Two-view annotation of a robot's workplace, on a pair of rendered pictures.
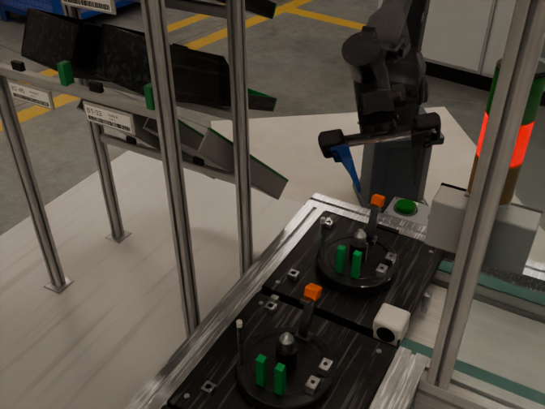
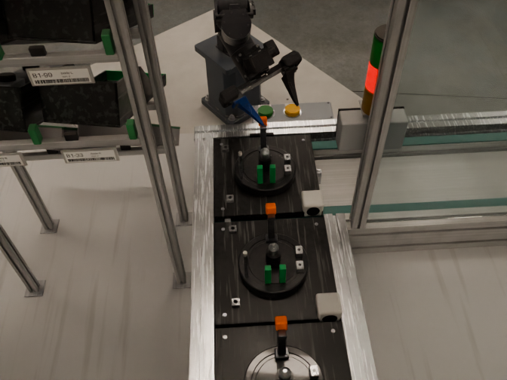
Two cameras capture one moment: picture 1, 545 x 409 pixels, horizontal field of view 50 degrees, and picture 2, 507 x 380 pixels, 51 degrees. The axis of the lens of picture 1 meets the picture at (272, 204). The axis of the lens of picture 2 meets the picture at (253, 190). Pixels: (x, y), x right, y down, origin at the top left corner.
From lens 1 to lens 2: 0.41 m
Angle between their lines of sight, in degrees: 27
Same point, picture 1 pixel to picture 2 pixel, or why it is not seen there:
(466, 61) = not seen: outside the picture
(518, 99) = (400, 59)
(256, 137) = not seen: hidden behind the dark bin
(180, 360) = (199, 295)
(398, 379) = (336, 235)
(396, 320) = (317, 200)
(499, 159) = (391, 93)
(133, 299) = (107, 270)
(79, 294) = (59, 288)
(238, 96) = (160, 91)
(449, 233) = (354, 139)
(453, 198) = (352, 117)
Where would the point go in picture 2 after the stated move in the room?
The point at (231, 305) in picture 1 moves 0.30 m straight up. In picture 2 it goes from (201, 240) to (184, 141)
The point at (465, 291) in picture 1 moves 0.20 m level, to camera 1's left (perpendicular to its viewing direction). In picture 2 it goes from (374, 170) to (287, 218)
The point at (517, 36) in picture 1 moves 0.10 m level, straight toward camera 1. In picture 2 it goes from (397, 26) to (423, 69)
